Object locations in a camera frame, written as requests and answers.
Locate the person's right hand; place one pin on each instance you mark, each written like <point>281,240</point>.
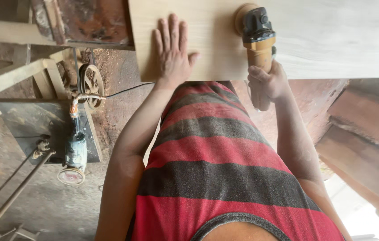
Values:
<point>274,82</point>

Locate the person's left hand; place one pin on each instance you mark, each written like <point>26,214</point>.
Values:
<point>173,63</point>

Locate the person's right fingers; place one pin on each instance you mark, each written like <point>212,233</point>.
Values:
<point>259,83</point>

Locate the yellow black angle grinder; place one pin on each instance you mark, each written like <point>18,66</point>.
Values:
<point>258,40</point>

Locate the pale wooden board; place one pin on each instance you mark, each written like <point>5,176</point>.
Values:
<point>326,36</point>

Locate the red black striped shirt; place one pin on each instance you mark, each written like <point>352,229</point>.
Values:
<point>216,167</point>

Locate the stack of reddish wooden planks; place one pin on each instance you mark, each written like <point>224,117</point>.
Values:
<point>366,140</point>

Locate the rusty spoked wheel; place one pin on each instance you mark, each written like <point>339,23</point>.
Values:
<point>91,85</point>

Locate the rusty metal machine table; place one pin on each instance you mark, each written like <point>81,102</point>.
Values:
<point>89,21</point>

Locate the blue angle grinder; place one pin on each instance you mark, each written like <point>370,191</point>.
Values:
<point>75,150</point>

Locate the brass rod fitting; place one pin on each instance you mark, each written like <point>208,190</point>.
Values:
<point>42,147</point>

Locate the dark metal plate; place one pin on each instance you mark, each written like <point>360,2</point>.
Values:
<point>35,124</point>

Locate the pale wooden plank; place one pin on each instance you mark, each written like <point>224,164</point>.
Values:
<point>18,32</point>

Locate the long metal rod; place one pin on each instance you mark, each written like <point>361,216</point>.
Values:
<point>22,187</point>
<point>8,180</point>

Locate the dusty wooden frame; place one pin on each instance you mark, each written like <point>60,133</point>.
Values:
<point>15,77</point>

